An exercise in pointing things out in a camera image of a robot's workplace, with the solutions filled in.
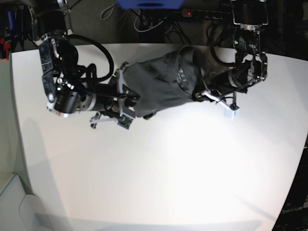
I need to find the red clamp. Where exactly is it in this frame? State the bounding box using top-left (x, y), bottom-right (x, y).
top-left (0, 37), bottom-right (11, 61)

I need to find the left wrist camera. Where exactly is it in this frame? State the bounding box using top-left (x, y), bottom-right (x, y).
top-left (224, 106), bottom-right (240, 120)

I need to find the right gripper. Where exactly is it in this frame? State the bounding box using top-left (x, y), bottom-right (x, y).
top-left (89, 62), bottom-right (137, 129)

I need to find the blue tool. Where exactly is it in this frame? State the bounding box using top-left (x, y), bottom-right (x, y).
top-left (7, 11), bottom-right (20, 41)

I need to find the blue box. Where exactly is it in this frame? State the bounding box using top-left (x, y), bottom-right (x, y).
top-left (116, 0), bottom-right (184, 9)

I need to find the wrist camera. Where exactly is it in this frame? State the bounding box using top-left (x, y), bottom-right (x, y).
top-left (224, 106), bottom-right (240, 120)
top-left (117, 115), bottom-right (134, 130)

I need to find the grey t-shirt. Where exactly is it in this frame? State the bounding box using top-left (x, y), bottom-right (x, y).
top-left (120, 45), bottom-right (231, 120)

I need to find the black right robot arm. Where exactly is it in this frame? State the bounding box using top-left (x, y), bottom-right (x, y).
top-left (24, 0), bottom-right (139, 129)

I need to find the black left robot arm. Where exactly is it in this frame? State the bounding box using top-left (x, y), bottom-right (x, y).
top-left (193, 0), bottom-right (269, 112)

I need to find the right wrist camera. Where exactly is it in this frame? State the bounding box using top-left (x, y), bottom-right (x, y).
top-left (117, 115), bottom-right (134, 130)

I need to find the white cable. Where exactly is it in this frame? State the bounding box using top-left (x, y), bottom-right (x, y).
top-left (133, 14), bottom-right (165, 33)

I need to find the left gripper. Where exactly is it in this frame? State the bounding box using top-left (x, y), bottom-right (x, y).
top-left (194, 82), bottom-right (238, 111)

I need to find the black power strip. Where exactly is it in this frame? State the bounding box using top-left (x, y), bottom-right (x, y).
top-left (181, 9), bottom-right (232, 20)

